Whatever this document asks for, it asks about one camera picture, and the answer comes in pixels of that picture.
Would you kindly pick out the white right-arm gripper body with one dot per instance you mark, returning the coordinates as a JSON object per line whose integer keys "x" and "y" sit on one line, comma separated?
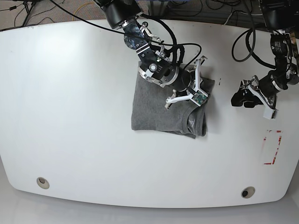
{"x": 194, "y": 93}

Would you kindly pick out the white left-arm gripper body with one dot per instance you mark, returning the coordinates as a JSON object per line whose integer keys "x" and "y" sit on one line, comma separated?
{"x": 266, "y": 91}

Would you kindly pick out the grey t-shirt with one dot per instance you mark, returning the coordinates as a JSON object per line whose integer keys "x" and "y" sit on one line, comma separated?
{"x": 149, "y": 112}

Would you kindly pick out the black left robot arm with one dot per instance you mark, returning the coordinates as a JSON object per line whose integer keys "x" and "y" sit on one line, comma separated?
{"x": 279, "y": 19}

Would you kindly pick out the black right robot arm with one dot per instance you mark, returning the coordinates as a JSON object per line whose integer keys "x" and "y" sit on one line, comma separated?
{"x": 157, "y": 65}

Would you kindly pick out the red tape marking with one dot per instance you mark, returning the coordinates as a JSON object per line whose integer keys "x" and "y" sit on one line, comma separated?
{"x": 270, "y": 146}

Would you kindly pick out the right table grommet hole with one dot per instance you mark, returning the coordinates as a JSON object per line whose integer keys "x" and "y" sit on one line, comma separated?
{"x": 248, "y": 192}

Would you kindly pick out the table grommet hole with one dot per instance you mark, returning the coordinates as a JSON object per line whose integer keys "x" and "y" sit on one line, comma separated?
{"x": 42, "y": 183}
{"x": 248, "y": 192}

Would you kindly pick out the left table grommet hole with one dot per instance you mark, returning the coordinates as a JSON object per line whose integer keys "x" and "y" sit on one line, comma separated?
{"x": 42, "y": 183}

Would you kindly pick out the black tripod stand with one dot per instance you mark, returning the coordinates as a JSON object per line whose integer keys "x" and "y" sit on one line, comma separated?
{"x": 28, "y": 6}

